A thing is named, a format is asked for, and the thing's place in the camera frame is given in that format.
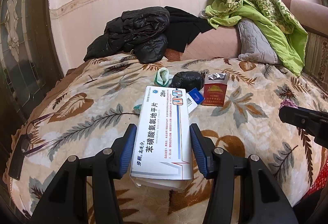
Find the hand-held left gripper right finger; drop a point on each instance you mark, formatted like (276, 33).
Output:
(198, 149)

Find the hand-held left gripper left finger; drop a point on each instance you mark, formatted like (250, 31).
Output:
(128, 149)

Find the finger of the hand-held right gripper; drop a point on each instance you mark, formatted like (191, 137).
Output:
(302, 121)

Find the purple knit item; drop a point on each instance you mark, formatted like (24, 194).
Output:
(288, 103)

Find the white medicine box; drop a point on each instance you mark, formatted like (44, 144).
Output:
(164, 136)

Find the red mesh basket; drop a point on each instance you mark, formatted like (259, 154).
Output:
(321, 177)

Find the black plastic bag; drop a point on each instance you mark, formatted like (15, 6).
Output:
(185, 80)

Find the white green-trimmed sock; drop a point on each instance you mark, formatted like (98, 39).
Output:
(161, 77)

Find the teal striped packet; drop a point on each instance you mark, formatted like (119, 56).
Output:
(137, 109)

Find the leaf-printed plush blanket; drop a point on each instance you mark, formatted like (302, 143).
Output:
(243, 124)

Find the blue white small box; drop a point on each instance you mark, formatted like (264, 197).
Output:
(196, 97)

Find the red cigarette pack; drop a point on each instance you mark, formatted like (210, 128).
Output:
(214, 93)

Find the striped padded headboard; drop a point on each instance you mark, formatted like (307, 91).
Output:
(316, 54)

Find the person's dark clothing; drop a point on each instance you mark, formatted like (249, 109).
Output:
(315, 208)

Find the grey quilted pillow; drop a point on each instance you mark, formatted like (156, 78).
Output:
(256, 44)

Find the purple-framed eyeglasses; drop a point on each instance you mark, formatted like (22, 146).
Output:
(38, 148)

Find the pink bolster cushion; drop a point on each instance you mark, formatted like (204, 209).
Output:
(215, 42)

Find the green patterned quilt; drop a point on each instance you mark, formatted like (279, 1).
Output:
(269, 16)

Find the black phone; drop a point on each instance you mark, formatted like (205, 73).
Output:
(16, 162)

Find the black puffer jacket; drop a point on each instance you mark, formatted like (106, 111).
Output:
(133, 31)

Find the black cloth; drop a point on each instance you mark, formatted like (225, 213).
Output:
(182, 29)

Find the dark glass-panelled door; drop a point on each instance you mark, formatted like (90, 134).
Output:
(18, 34)

